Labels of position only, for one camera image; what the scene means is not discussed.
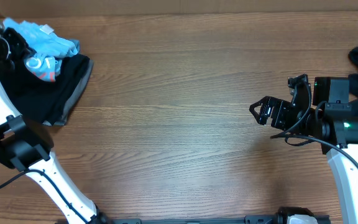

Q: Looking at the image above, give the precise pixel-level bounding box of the light blue printed t-shirt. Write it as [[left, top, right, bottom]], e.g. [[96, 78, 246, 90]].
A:
[[3, 18, 76, 82]]

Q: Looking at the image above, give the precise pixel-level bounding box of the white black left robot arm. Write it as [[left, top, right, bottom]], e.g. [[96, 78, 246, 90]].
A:
[[0, 19, 109, 223]]

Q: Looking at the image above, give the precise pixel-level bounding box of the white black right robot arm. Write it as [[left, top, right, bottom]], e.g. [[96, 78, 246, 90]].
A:
[[249, 74, 358, 223]]

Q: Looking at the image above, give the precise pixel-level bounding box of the folded black garment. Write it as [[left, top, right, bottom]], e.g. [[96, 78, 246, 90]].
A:
[[0, 54, 90, 123]]

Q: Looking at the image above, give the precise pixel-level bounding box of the folded light blue garment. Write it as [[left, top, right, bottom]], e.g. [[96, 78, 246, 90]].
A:
[[70, 39, 80, 54]]

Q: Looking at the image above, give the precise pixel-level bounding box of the folded grey garment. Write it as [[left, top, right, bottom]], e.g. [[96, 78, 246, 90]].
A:
[[42, 59, 94, 126]]

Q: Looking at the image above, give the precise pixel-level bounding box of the cardboard back wall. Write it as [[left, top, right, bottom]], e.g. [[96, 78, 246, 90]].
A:
[[0, 0, 358, 18]]

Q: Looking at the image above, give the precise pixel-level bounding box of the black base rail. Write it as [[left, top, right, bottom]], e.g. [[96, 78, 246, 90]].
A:
[[109, 207, 331, 224]]

